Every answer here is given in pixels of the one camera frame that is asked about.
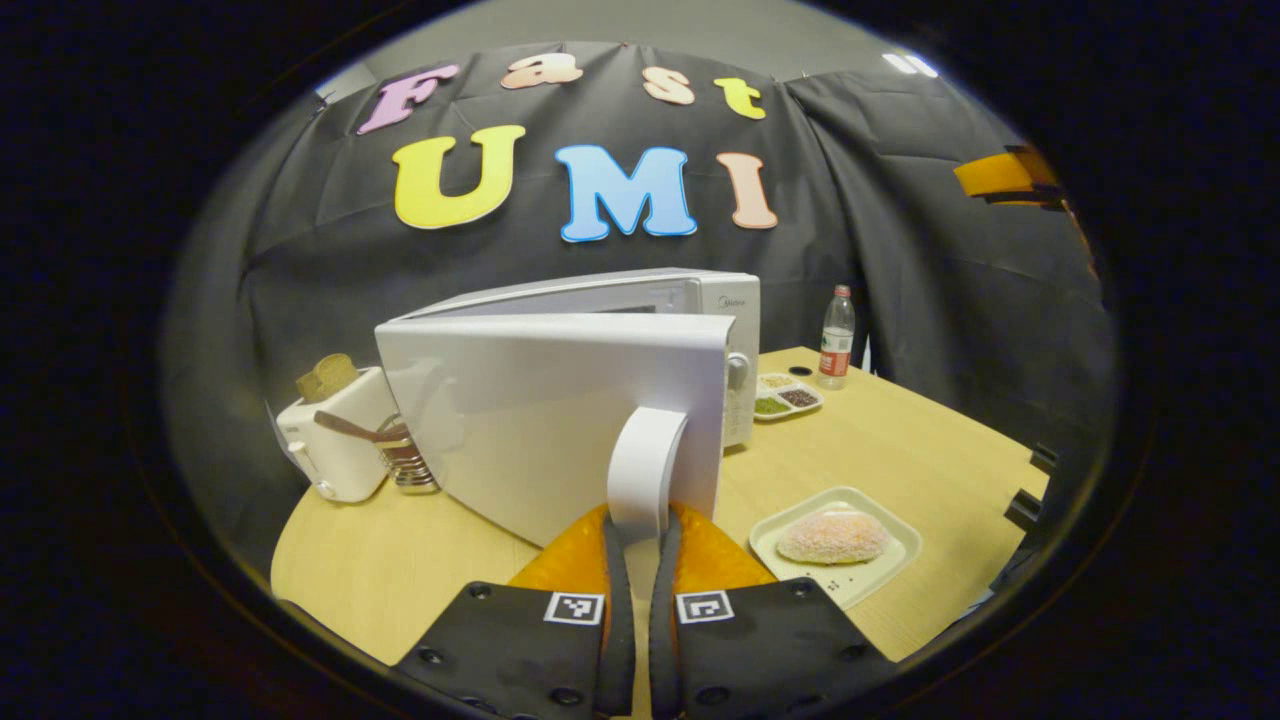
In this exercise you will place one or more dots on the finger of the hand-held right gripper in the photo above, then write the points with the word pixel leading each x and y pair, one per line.
pixel 995 175

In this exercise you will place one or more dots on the black backdrop cloth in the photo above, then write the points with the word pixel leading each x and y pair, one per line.
pixel 900 250

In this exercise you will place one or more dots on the brown bread slice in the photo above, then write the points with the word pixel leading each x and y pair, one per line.
pixel 328 377

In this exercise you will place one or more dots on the white divided bean dish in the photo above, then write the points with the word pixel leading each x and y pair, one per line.
pixel 800 398

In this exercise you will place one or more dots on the white toaster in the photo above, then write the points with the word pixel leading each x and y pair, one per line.
pixel 340 470

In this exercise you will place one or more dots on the clear red label bottle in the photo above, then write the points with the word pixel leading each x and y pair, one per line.
pixel 835 350

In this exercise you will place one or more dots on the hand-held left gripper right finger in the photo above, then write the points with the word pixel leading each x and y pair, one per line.
pixel 662 650

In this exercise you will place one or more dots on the white microwave oven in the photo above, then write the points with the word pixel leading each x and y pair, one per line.
pixel 520 420

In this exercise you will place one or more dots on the cream rectangular tray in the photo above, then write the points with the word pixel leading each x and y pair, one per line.
pixel 880 582

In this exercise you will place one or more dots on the black table edge bracket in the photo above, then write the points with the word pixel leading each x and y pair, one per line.
pixel 1024 509
pixel 1043 459

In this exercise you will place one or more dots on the small ceiling light panel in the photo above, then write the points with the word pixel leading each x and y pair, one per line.
pixel 910 65

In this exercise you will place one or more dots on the pink bread roll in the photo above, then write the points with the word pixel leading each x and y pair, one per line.
pixel 830 538

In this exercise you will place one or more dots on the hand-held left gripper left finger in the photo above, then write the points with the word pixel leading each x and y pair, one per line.
pixel 620 640

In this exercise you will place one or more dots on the brown wooden spoon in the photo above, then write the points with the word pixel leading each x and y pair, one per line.
pixel 345 427

